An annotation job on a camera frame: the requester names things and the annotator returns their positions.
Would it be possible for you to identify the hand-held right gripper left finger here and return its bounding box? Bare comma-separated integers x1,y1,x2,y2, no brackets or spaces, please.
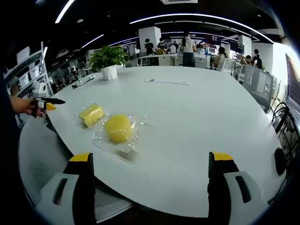
35,152,97,225

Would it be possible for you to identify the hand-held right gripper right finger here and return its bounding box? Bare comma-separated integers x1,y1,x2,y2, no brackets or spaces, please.
207,151,270,225

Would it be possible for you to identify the oblong yellow silicone block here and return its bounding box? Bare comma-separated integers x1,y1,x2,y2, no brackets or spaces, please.
75,101,106,129

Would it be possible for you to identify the round yellow silicone block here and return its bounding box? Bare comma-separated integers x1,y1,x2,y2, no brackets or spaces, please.
91,113,150,162

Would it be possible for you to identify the person's left hand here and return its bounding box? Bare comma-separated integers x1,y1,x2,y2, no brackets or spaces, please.
10,96,46,117

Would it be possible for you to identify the set of white storage bins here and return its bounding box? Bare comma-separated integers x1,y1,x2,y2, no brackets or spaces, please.
16,46,42,87

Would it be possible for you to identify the metal storage shelf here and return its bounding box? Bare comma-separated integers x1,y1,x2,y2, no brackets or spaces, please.
4,41,51,100

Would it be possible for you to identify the operator in dark shirt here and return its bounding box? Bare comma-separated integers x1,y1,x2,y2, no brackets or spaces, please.
0,65,21,153

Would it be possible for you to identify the black rounded armrest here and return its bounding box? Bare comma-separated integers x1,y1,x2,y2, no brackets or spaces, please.
274,147,288,175

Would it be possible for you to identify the potted green plant white pot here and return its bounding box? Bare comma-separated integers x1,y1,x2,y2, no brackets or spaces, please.
88,45,130,81

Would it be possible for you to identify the long ceiling light strip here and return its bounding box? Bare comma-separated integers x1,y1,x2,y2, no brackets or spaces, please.
82,34,105,49
129,13,275,44
55,0,76,24

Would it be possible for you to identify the grey backed office chair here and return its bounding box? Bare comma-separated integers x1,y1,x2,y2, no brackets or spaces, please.
242,64,275,113

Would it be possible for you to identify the white background desk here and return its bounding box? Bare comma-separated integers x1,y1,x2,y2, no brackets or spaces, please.
137,53,179,67

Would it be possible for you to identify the white office chair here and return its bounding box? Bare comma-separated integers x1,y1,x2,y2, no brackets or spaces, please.
221,58,236,72

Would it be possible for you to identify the monitor screen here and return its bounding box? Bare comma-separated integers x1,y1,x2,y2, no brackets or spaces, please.
285,52,300,106

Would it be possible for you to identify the ceiling air conditioner vent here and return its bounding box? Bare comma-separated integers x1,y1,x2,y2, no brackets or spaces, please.
160,0,199,5

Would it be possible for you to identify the bundle of black cables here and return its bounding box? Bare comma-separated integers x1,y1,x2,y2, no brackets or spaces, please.
271,102,300,162

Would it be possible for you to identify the grey table cable cover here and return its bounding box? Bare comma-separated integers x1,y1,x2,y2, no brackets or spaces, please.
143,78,190,86

